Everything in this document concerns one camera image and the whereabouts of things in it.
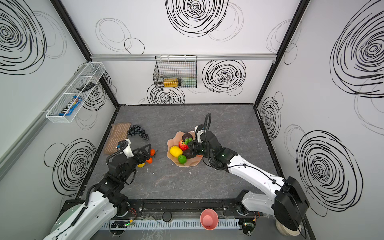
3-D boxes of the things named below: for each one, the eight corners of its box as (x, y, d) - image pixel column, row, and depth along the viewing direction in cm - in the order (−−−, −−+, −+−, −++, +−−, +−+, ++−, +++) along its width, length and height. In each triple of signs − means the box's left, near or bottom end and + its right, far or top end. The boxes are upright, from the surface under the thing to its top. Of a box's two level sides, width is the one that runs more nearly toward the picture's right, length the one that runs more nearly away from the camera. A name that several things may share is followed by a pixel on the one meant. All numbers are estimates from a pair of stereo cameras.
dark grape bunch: (129, 135, 103) (126, 132, 100) (134, 127, 108) (133, 123, 104) (147, 140, 100) (146, 137, 97) (152, 131, 105) (151, 128, 102)
